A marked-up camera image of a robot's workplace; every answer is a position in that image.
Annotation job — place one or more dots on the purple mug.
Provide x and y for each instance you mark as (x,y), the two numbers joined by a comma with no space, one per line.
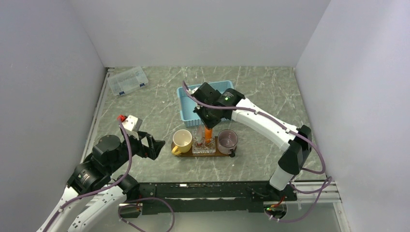
(227,142)

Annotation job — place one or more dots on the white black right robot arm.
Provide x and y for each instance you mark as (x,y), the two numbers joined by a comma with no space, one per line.
(213,106)

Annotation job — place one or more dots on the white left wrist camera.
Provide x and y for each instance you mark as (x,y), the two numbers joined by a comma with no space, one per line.
(131,124)

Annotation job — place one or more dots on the orange toothpaste tube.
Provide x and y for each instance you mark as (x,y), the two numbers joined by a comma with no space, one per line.
(208,135)

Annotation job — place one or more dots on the light blue plastic basket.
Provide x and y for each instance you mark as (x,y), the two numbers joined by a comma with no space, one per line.
(187,105)

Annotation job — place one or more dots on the yellow mug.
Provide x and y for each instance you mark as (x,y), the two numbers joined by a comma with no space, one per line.
(182,140)

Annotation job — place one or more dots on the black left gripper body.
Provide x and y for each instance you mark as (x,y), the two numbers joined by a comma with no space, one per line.
(136,146)

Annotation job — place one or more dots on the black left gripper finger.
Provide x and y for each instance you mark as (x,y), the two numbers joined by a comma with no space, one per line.
(150,152)
(155,145)

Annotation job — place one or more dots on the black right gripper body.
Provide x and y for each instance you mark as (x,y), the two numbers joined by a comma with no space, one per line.
(210,119)

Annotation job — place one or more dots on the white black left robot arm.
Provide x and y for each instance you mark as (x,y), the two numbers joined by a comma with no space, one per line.
(88,193)

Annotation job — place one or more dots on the aluminium rail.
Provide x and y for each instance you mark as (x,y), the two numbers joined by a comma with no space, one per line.
(97,115)

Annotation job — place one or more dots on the brown oval wooden tray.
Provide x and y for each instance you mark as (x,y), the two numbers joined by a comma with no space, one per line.
(217,153)

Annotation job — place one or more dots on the clear plastic compartment box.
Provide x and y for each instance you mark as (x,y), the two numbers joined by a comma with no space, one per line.
(127,81)

